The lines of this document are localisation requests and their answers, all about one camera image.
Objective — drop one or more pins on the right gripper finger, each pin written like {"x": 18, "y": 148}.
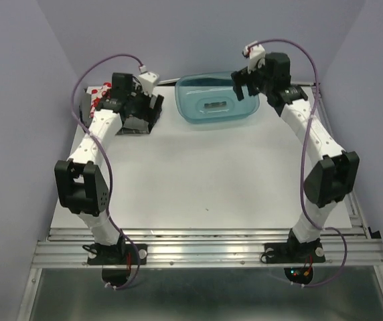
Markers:
{"x": 238, "y": 78}
{"x": 238, "y": 92}

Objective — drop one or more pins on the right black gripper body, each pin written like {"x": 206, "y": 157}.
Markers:
{"x": 258, "y": 78}

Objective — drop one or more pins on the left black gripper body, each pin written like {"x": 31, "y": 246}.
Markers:
{"x": 139, "y": 108}

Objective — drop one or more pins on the navy plaid skirt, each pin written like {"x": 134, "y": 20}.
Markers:
{"x": 136, "y": 125}

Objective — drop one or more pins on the grey skirt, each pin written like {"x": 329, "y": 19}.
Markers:
{"x": 113, "y": 104}

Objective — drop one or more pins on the teal laundry basket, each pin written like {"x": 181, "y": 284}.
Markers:
{"x": 207, "y": 98}

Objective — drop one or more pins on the red floral white skirt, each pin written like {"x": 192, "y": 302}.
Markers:
{"x": 97, "y": 93}

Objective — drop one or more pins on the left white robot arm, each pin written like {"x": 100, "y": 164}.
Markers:
{"x": 81, "y": 185}

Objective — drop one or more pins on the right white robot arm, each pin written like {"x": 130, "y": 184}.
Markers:
{"x": 333, "y": 169}

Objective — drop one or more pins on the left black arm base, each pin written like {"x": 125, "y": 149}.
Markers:
{"x": 120, "y": 263}

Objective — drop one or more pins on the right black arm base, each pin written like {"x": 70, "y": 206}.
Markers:
{"x": 299, "y": 258}

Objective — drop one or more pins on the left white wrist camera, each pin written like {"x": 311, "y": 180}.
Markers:
{"x": 148, "y": 81}

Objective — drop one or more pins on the aluminium frame rail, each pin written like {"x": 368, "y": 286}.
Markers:
{"x": 209, "y": 248}

